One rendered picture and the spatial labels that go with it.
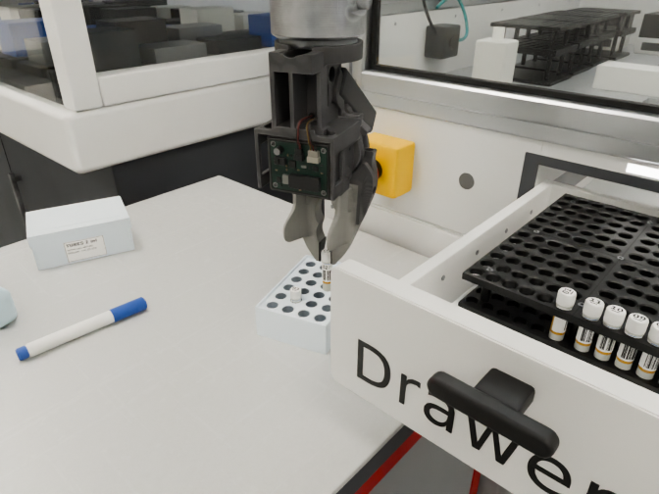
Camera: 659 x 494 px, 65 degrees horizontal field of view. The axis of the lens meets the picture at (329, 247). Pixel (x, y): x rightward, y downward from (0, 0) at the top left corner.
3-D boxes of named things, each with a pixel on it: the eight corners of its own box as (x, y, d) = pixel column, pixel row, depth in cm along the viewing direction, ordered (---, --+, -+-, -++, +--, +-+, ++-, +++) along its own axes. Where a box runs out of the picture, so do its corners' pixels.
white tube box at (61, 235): (37, 271, 69) (25, 236, 67) (35, 244, 76) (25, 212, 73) (136, 250, 74) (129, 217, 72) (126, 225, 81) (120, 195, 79)
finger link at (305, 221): (272, 274, 51) (271, 187, 46) (299, 247, 55) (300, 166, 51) (300, 282, 50) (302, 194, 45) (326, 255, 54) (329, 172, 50)
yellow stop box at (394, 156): (390, 202, 70) (394, 150, 66) (349, 188, 74) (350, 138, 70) (412, 191, 73) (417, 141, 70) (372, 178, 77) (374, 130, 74)
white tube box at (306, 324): (326, 355, 55) (326, 325, 53) (256, 334, 58) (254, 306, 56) (367, 294, 64) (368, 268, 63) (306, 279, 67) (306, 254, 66)
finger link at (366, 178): (326, 222, 50) (321, 133, 46) (332, 214, 52) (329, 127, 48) (372, 227, 49) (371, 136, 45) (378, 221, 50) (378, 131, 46)
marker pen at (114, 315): (22, 365, 53) (17, 353, 52) (17, 357, 54) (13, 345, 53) (148, 311, 61) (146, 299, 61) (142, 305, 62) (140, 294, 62)
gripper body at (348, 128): (255, 194, 45) (244, 46, 39) (299, 163, 52) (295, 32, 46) (336, 209, 42) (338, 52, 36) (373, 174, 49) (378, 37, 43)
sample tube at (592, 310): (585, 360, 38) (601, 308, 36) (568, 352, 39) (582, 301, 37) (591, 352, 39) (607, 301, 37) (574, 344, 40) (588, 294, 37)
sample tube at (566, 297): (566, 341, 40) (580, 291, 38) (559, 348, 39) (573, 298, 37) (549, 334, 41) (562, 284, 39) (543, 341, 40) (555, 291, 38)
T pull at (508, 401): (549, 466, 26) (554, 446, 26) (424, 393, 31) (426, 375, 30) (575, 424, 29) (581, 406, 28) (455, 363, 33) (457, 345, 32)
